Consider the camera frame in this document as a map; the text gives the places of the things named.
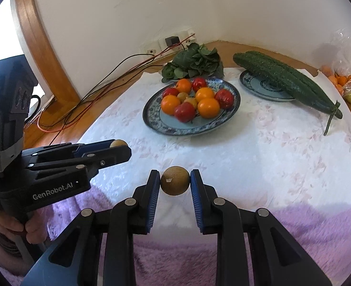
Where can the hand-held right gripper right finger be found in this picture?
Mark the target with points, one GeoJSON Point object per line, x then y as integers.
{"type": "Point", "coordinates": [197, 202]}

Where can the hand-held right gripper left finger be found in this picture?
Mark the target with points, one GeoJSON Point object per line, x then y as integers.
{"type": "Point", "coordinates": [153, 202]}

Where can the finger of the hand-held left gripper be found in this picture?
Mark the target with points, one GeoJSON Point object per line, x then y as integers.
{"type": "Point", "coordinates": [98, 145]}
{"type": "Point", "coordinates": [113, 155]}

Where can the large blue patterned plate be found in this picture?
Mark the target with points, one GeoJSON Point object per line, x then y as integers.
{"type": "Point", "coordinates": [169, 126]}

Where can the orange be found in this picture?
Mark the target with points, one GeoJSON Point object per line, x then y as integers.
{"type": "Point", "coordinates": [205, 93]}
{"type": "Point", "coordinates": [170, 105]}
{"type": "Point", "coordinates": [208, 107]}
{"type": "Point", "coordinates": [183, 85]}

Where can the red apple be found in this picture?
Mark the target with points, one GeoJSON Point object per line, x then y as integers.
{"type": "Point", "coordinates": [199, 84]}
{"type": "Point", "coordinates": [184, 112]}
{"type": "Point", "coordinates": [169, 91]}
{"type": "Point", "coordinates": [224, 98]}

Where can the person's left forearm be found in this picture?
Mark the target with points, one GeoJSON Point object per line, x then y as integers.
{"type": "Point", "coordinates": [3, 262]}

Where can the person's left hand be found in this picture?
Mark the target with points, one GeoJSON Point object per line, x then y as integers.
{"type": "Point", "coordinates": [37, 226]}

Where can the white floral tablecloth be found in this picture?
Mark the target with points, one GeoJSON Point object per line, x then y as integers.
{"type": "Point", "coordinates": [253, 155]}

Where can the purple fluffy towel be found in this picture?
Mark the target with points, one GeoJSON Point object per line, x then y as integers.
{"type": "Point", "coordinates": [297, 235]}

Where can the leafy green vegetable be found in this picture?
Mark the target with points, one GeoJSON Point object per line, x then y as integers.
{"type": "Point", "coordinates": [193, 61]}

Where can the black power adapter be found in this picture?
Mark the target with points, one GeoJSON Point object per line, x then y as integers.
{"type": "Point", "coordinates": [171, 41]}

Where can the small blue patterned plate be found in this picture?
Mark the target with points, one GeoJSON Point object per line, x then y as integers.
{"type": "Point", "coordinates": [258, 86]}

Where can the green cucumber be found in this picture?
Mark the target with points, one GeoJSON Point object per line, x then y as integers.
{"type": "Point", "coordinates": [282, 88]}
{"type": "Point", "coordinates": [282, 68]}

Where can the pile of small tangerines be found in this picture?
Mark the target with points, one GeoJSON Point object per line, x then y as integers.
{"type": "Point", "coordinates": [340, 80]}

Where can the clear plastic bag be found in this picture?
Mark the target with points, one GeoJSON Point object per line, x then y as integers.
{"type": "Point", "coordinates": [348, 50]}

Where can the wooden window frame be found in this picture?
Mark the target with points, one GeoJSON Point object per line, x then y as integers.
{"type": "Point", "coordinates": [38, 35]}

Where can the white wall socket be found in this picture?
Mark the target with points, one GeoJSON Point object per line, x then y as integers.
{"type": "Point", "coordinates": [150, 49]}

